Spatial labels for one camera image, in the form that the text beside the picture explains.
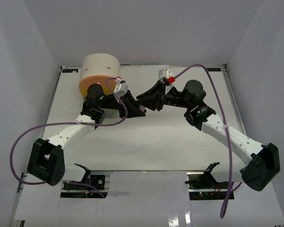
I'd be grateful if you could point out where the beige cylindrical drawer organizer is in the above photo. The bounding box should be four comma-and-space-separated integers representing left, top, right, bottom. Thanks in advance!
80, 53, 121, 80

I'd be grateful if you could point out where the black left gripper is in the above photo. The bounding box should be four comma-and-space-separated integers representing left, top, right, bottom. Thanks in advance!
99, 90, 147, 119

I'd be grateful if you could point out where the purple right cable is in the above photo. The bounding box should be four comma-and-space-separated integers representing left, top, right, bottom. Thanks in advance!
174, 63, 235, 218

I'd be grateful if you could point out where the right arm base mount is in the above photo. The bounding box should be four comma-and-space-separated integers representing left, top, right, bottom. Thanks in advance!
185, 162, 228, 201

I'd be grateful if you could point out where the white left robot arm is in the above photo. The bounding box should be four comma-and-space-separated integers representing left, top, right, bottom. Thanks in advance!
27, 82, 146, 189

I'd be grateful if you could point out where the orange top drawer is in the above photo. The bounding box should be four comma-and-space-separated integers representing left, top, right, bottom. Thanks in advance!
79, 75, 116, 89

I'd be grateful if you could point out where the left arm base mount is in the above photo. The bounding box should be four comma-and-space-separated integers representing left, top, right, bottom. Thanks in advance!
60, 174, 110, 199

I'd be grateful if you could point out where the grey bottom drawer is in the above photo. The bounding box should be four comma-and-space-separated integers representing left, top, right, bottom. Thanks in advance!
104, 109, 119, 117

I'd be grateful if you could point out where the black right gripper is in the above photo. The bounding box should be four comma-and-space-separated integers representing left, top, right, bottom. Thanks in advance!
135, 82, 190, 113

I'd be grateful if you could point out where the yellow drawer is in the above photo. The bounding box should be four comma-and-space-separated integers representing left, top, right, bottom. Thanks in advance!
79, 87, 112, 98

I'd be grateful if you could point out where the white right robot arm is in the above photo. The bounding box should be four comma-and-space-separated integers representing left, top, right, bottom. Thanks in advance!
137, 80, 280, 192

